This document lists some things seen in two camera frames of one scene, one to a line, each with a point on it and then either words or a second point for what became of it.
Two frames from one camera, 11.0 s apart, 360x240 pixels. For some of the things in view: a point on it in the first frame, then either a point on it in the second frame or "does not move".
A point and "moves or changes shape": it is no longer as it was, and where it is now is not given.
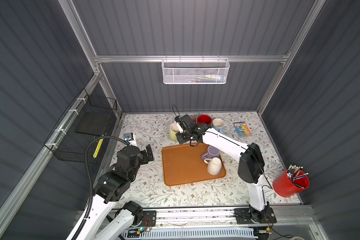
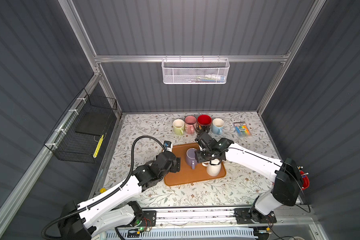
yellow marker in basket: x=97 y=148 does not move
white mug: x=214 y=166 does not move
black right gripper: x=179 y=138 to x=198 y=157
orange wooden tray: x=182 y=164 does not move
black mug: x=204 y=118 does not move
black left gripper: x=144 y=159 to x=176 y=165
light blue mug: x=218 y=124 does not move
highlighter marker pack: x=242 y=128 does not move
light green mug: x=173 y=129 moves or changes shape
